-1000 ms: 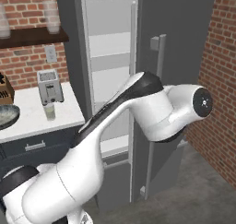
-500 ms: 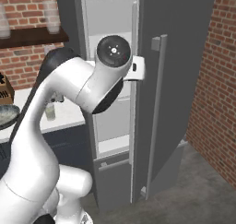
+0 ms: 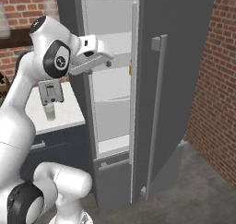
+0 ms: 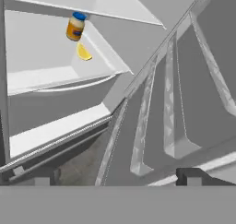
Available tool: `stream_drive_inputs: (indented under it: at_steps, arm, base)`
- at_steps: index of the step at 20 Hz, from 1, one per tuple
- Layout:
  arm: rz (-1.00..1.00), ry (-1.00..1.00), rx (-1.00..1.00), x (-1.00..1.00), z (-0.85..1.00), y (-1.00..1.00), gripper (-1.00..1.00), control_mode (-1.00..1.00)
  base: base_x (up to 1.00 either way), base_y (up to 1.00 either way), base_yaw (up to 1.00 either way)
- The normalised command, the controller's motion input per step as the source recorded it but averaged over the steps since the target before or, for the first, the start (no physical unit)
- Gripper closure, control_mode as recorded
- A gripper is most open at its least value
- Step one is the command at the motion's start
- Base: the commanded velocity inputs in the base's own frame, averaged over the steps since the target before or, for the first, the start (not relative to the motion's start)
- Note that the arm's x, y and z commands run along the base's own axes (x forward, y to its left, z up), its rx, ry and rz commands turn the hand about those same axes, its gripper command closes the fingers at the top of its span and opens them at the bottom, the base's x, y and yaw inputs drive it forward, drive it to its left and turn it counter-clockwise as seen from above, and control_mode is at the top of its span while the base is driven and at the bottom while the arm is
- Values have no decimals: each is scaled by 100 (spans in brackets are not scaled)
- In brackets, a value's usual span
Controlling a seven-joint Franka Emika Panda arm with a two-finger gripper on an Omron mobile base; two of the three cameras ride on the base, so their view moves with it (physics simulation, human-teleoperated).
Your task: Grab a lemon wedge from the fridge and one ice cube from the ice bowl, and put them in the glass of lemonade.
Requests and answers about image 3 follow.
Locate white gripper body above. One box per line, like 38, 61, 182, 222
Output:
67, 39, 115, 77

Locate grey fridge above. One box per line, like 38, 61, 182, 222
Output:
55, 0, 218, 214

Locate grey fridge door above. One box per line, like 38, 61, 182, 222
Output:
129, 0, 218, 204

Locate glass of lemonade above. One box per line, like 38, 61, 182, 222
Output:
42, 102, 57, 122

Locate dark blue cupboard drawer front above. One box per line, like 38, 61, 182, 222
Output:
19, 124, 93, 182

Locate white vase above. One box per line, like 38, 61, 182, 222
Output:
0, 2, 12, 40

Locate brown knife block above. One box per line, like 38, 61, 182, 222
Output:
0, 74, 11, 107

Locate grey freezer drawer front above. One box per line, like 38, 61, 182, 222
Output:
92, 153, 134, 214

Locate grey fridge door handle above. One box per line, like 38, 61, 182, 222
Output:
145, 33, 169, 201

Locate dark wooden wall shelf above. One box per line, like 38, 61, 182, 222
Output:
0, 27, 34, 50

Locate grey freezer drawer handle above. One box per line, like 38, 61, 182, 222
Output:
98, 159, 130, 172

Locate silver drawer handle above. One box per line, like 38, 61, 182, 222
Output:
29, 140, 47, 151

